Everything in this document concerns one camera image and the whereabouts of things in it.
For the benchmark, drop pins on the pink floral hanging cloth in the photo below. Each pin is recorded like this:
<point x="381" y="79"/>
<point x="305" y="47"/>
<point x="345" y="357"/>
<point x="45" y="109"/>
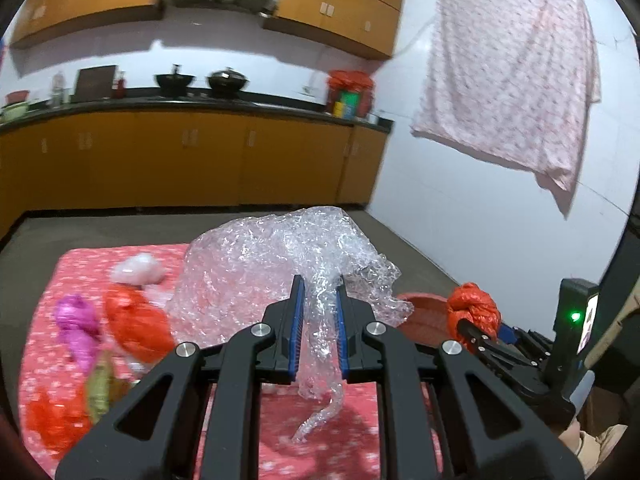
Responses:
<point x="512" y="82"/>

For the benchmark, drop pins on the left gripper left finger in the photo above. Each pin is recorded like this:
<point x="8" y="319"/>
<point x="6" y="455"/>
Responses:
<point x="196" y="414"/>

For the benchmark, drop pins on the large clear bubble wrap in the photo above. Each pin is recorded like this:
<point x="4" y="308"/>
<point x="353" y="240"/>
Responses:
<point x="230" y="274"/>

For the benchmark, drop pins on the red plastic basket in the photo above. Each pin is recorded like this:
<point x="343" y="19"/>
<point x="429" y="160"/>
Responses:
<point x="427" y="324"/>

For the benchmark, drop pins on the red bag with containers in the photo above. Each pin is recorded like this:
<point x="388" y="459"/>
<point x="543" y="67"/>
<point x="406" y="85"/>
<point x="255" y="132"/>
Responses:
<point x="350" y="94"/>

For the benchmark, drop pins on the stacked bowls on counter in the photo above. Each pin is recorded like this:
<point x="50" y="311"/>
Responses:
<point x="16" y="105"/>

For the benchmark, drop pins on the black countertop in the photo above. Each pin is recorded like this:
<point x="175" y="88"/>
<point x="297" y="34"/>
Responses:
<point x="248" y="103"/>

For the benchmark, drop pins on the black lidded wok right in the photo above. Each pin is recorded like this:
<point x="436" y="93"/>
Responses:
<point x="226" y="84"/>

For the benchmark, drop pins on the small red plastic bag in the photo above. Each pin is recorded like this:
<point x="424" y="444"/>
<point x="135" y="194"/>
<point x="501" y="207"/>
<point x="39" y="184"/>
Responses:
<point x="61" y="423"/>

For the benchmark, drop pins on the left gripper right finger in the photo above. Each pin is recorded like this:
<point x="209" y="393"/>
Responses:
<point x="442" y="414"/>

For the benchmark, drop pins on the knotted red plastic bag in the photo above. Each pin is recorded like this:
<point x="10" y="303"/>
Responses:
<point x="469" y="302"/>

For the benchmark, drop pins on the magenta plastic bag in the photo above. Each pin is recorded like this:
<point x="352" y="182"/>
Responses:
<point x="79" y="329"/>

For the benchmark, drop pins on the orange lower kitchen cabinets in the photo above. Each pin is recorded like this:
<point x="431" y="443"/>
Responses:
<point x="184" y="159"/>

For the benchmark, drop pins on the dark cutting board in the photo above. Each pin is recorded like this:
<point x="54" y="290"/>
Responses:
<point x="94" y="84"/>

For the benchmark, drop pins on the large red plastic bag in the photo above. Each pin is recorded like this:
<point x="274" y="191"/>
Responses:
<point x="139" y="328"/>

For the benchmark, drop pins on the black wok left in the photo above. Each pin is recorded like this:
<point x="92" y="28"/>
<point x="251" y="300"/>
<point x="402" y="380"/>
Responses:
<point x="175" y="84"/>

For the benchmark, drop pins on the red bottle on counter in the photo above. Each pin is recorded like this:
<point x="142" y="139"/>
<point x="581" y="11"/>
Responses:
<point x="119" y="88"/>

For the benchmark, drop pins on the green plastic bag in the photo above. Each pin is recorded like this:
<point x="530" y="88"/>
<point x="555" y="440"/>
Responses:
<point x="103" y="388"/>

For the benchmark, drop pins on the small white bubble wrap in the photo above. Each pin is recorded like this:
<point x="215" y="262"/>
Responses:
<point x="139" y="270"/>

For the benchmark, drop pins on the clear jar on counter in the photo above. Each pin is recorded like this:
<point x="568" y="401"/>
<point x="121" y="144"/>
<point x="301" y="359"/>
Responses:
<point x="57" y="89"/>

